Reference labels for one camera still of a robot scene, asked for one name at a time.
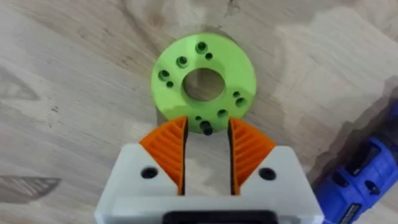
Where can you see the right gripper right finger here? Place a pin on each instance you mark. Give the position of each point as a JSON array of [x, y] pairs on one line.
[[258, 165]]

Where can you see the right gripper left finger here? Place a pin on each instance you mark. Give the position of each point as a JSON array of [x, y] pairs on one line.
[[157, 165]]

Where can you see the black screw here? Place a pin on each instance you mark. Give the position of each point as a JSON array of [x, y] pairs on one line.
[[206, 127]]

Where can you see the blue electric screwdriver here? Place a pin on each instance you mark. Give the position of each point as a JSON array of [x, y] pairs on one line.
[[357, 177]]

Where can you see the green disc with holes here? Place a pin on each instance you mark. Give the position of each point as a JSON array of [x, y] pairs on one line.
[[224, 71]]

